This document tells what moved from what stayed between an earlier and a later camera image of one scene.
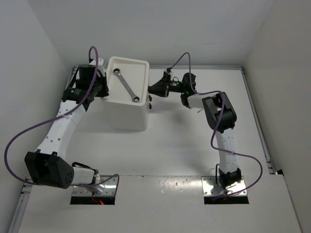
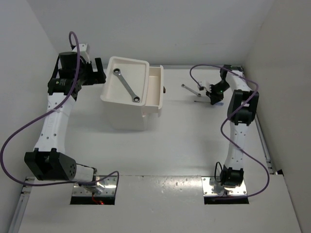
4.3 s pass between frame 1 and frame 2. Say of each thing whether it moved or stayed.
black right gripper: moved
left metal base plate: stayed
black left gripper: moved
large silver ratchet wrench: stayed
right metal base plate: stayed
